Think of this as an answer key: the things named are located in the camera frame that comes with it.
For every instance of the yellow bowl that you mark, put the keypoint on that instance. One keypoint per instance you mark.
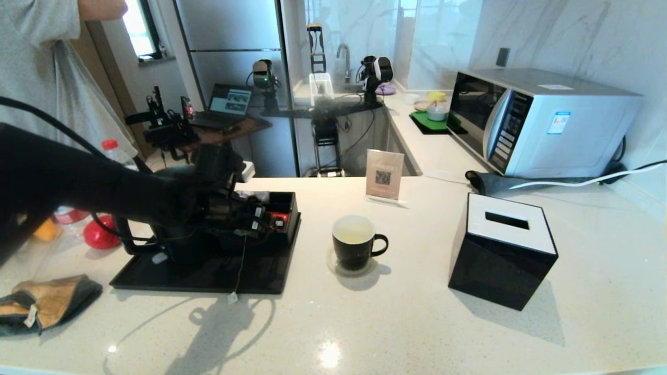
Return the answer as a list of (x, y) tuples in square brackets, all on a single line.
[(436, 96)]

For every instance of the black compartment organizer box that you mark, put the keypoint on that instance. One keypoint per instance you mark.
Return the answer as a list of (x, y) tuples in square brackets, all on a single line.
[(286, 235)]

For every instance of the silver refrigerator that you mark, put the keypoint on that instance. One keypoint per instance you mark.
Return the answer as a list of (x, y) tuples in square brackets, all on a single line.
[(234, 26)]

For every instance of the brown wooden door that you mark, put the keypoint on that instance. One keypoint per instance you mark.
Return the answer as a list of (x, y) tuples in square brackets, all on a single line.
[(104, 67)]

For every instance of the black pedestal table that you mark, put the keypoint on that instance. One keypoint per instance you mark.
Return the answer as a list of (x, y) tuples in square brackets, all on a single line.
[(325, 133)]

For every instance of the dark wall socket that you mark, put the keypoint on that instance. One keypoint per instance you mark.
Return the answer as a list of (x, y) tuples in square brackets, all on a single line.
[(502, 58)]

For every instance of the chrome sink faucet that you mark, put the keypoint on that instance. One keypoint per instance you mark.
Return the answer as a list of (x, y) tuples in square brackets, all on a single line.
[(345, 57)]

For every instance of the camera device green light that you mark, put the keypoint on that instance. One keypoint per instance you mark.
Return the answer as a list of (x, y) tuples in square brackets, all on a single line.
[(262, 71)]

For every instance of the black tissue box white lid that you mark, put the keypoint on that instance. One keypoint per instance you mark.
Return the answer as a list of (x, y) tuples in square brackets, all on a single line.
[(495, 271)]

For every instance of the white sachet packets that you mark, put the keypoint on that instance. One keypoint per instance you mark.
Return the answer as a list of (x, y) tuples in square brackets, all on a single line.
[(258, 196)]

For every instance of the orange fruit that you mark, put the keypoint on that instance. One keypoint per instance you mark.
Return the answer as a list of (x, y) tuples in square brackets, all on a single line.
[(46, 229)]

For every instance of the black mug white inside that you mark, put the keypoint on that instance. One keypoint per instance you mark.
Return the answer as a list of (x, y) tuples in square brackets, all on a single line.
[(351, 255)]

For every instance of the red sachet packet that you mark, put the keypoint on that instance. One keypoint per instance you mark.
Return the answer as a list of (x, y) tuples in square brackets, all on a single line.
[(281, 219)]

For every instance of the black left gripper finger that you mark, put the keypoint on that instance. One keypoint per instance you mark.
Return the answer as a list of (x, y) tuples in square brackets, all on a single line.
[(258, 229), (259, 212)]

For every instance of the grey white bowl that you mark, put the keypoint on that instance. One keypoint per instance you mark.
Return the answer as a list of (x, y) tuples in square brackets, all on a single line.
[(436, 113)]

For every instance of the green placemat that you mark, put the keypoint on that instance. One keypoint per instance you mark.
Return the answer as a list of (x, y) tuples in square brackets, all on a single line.
[(424, 122)]

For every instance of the black electric kettle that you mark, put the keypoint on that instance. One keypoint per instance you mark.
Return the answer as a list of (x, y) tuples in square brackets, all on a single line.
[(187, 252)]

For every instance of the brown wooden desk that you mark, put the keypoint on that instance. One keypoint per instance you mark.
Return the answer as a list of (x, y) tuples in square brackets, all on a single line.
[(245, 127)]

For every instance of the person in grey t-shirt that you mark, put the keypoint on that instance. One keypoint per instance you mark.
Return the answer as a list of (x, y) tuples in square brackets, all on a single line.
[(41, 67)]

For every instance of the black serving tray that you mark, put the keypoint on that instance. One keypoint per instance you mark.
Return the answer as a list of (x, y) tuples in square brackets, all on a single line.
[(260, 276)]

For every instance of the purple plate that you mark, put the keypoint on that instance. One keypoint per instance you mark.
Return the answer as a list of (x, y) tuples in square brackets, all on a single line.
[(388, 90)]

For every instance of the QR code sign stand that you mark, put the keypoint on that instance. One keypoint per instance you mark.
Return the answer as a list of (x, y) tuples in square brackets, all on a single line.
[(384, 174)]

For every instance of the open laptop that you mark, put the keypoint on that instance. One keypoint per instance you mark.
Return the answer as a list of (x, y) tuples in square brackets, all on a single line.
[(229, 101)]

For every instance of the red ball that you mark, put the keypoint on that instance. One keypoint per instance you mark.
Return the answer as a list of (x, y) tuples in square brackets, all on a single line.
[(101, 237)]

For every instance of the brown and black cloth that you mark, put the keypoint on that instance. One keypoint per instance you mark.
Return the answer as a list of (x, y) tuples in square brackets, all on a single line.
[(52, 299)]

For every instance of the black teleoperation device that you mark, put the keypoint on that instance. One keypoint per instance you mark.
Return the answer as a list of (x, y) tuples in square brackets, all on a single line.
[(167, 130)]

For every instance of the window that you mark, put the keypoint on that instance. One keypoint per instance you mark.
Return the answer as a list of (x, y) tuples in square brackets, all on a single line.
[(136, 26)]

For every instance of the beige round coaster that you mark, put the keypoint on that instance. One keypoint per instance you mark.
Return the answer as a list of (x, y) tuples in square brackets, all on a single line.
[(331, 264)]

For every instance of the blurred red-capped water bottle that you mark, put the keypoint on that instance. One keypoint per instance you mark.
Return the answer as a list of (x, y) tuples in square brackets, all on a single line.
[(70, 214)]

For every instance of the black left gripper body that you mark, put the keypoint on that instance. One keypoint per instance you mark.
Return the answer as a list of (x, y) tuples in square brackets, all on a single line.
[(224, 208)]

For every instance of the silver microwave oven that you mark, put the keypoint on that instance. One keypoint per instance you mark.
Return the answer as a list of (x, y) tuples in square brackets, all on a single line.
[(563, 140)]

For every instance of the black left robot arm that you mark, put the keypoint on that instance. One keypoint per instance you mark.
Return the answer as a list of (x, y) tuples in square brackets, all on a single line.
[(78, 182)]

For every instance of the person's right forearm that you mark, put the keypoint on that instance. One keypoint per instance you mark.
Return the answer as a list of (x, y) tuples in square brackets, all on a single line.
[(101, 9)]

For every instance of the black background robot arm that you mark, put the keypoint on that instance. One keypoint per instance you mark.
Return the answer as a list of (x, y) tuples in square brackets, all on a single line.
[(376, 74)]

